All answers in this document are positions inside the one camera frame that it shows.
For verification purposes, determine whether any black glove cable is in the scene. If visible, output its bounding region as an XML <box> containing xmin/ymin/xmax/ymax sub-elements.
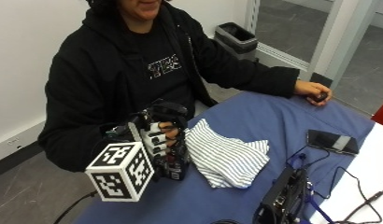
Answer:
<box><xmin>52</xmin><ymin>190</ymin><xmax>100</xmax><ymax>224</ymax></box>

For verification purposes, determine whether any black trash bin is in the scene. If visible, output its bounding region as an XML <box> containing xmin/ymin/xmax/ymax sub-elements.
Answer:
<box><xmin>212</xmin><ymin>21</ymin><xmax>260</xmax><ymax>62</ymax></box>

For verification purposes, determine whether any blue lanyard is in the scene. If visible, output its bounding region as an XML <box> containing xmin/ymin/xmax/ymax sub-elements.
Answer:
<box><xmin>284</xmin><ymin>152</ymin><xmax>337</xmax><ymax>224</ymax></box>

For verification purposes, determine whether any blue tablecloth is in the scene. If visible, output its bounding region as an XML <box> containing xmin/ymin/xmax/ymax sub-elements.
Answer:
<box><xmin>72</xmin><ymin>90</ymin><xmax>374</xmax><ymax>224</ymax></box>

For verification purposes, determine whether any white marker cube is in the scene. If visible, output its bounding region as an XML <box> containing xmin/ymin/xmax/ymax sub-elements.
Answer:
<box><xmin>82</xmin><ymin>141</ymin><xmax>156</xmax><ymax>203</ymax></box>

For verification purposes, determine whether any black bag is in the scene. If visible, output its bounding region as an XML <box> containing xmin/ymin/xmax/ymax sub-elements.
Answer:
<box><xmin>252</xmin><ymin>166</ymin><xmax>313</xmax><ymax>224</ymax></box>

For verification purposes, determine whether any white wall outlet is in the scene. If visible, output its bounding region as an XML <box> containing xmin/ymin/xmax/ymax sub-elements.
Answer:
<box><xmin>6</xmin><ymin>137</ymin><xmax>23</xmax><ymax>149</ymax></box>

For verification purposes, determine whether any small black object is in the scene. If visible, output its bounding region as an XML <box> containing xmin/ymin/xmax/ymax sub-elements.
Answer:
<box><xmin>309</xmin><ymin>91</ymin><xmax>329</xmax><ymax>104</ymax></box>

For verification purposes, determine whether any striped white cloth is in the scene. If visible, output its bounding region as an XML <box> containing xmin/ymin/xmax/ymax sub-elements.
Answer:
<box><xmin>182</xmin><ymin>118</ymin><xmax>270</xmax><ymax>189</ymax></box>

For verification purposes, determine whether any thin black cable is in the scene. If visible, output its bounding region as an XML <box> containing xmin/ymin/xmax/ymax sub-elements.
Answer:
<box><xmin>313</xmin><ymin>148</ymin><xmax>383</xmax><ymax>224</ymax></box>

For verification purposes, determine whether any the person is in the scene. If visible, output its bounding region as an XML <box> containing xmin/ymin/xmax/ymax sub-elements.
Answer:
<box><xmin>36</xmin><ymin>0</ymin><xmax>333</xmax><ymax>174</ymax></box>

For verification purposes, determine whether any white door frame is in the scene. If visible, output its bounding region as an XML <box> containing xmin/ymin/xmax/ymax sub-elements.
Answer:
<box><xmin>244</xmin><ymin>0</ymin><xmax>381</xmax><ymax>90</ymax></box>

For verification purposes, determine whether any black phone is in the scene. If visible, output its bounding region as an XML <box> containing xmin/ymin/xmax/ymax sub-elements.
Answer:
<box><xmin>305</xmin><ymin>129</ymin><xmax>360</xmax><ymax>156</ymax></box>

